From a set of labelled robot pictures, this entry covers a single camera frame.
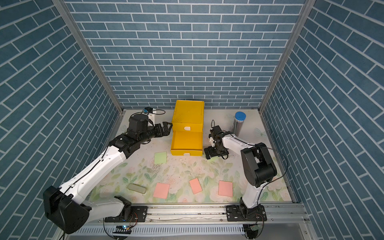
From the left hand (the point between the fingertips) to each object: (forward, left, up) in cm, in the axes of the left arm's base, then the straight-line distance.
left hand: (170, 125), depth 77 cm
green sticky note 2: (-6, -25, -26) cm, 37 cm away
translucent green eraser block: (-24, +18, -25) cm, 39 cm away
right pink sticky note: (-23, -31, -27) cm, 47 cm away
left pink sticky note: (-24, +5, -28) cm, 37 cm away
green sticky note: (-5, +9, -27) cm, 29 cm away
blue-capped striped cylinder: (+12, -40, -8) cm, 43 cm away
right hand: (-4, -25, -25) cm, 36 cm away
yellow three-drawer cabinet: (+4, -9, -8) cm, 13 cm away
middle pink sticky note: (-22, -14, -26) cm, 37 cm away
